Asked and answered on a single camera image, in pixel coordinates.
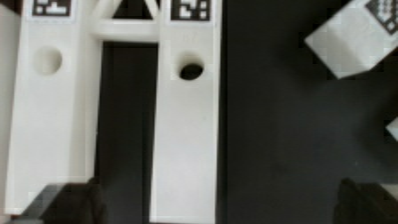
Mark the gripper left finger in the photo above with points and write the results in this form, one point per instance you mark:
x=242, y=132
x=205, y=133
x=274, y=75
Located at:
x=68, y=204

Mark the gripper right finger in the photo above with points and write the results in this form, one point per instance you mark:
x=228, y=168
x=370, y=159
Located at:
x=367, y=203

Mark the white chair back frame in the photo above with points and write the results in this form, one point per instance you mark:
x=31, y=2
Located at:
x=66, y=27

